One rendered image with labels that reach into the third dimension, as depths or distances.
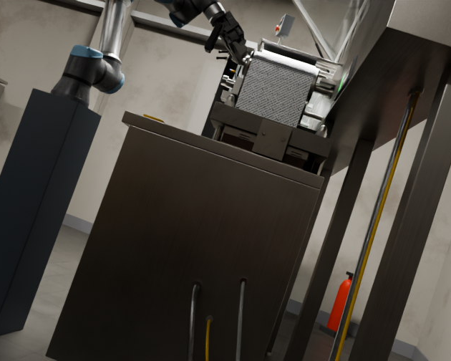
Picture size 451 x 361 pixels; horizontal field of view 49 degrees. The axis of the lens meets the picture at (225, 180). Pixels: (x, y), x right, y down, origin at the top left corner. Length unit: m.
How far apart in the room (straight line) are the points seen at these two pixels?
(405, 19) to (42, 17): 5.66
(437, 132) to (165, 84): 4.61
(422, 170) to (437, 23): 0.29
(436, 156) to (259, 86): 0.92
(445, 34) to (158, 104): 4.61
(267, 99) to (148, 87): 3.82
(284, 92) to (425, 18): 0.87
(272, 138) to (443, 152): 0.65
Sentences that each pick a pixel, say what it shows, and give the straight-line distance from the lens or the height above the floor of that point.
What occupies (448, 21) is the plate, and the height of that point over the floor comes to 1.19.
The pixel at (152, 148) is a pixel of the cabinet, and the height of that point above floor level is 0.81.
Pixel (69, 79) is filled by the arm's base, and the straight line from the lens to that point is 2.02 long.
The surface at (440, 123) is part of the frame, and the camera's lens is 1.11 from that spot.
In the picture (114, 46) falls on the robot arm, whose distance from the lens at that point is 2.19.
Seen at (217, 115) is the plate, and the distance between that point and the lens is 1.64.
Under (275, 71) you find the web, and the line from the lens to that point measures 1.88.
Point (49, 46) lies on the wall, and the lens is 6.28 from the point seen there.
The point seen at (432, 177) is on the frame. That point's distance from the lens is 1.09.
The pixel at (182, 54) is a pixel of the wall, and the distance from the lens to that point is 5.60.
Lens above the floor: 0.70
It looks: 3 degrees up
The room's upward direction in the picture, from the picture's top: 19 degrees clockwise
